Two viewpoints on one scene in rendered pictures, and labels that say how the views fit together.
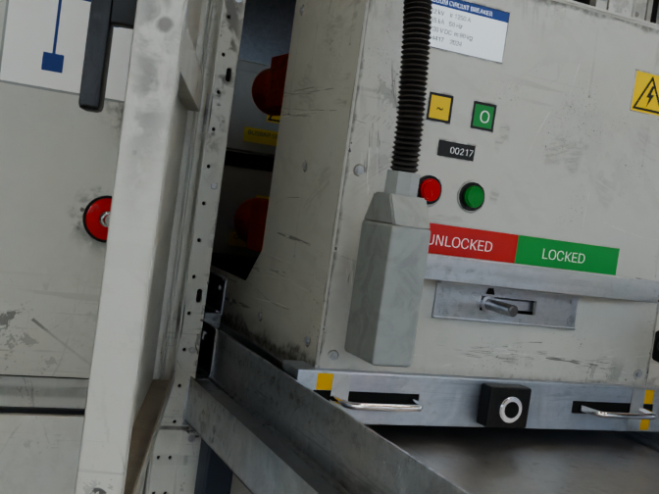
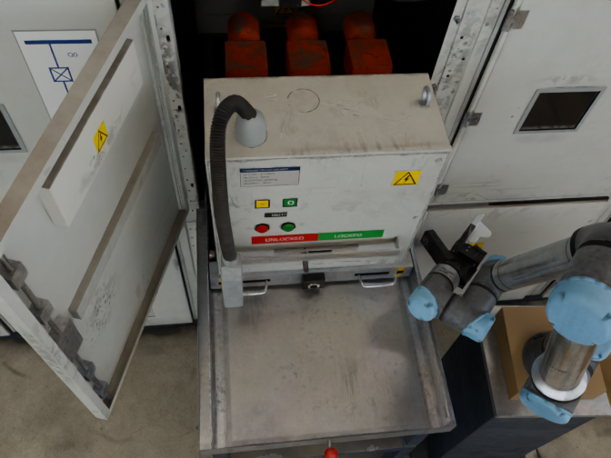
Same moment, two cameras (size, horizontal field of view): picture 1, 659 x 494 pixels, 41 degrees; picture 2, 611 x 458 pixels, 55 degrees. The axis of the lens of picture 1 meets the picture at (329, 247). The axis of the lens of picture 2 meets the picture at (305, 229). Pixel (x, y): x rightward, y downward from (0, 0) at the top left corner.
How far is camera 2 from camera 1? 1.26 m
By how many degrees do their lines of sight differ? 55
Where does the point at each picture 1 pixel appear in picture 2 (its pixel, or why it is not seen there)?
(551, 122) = (335, 197)
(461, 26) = (268, 176)
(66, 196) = not seen: hidden behind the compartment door
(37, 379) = not seen: hidden behind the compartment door
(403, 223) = (226, 280)
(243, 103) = not seen: outside the picture
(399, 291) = (231, 293)
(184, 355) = (191, 202)
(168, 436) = (192, 224)
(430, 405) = (276, 280)
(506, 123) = (305, 202)
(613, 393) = (378, 270)
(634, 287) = (383, 253)
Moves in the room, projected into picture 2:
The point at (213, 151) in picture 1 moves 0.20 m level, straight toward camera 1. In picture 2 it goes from (181, 138) to (155, 203)
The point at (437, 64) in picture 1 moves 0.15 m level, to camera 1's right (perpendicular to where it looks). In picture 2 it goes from (257, 191) to (325, 212)
